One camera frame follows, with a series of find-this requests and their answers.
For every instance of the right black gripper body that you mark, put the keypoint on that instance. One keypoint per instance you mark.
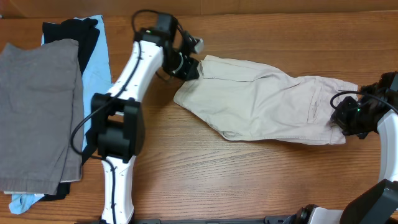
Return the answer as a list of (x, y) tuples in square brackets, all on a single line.
[(355, 118)]

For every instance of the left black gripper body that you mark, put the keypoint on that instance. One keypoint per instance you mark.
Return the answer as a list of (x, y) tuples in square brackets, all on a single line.
[(184, 70)]

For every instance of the beige shorts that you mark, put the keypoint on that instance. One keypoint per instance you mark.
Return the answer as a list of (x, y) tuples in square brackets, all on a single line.
[(249, 101)]

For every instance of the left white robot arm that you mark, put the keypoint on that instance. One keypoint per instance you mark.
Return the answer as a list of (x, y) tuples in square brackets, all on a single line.
[(117, 129)]

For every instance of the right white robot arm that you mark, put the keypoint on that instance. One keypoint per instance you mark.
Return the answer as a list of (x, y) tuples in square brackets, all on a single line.
[(375, 111)]

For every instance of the light blue garment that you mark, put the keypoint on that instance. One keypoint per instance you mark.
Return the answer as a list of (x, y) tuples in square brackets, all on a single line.
[(96, 79)]

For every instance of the black garment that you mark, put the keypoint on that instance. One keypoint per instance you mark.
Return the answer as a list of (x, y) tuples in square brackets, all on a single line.
[(86, 34)]

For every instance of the grey shorts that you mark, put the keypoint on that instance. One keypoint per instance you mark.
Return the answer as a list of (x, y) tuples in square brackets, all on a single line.
[(41, 103)]

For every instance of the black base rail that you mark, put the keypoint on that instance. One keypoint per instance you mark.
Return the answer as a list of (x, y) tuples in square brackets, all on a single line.
[(266, 220)]

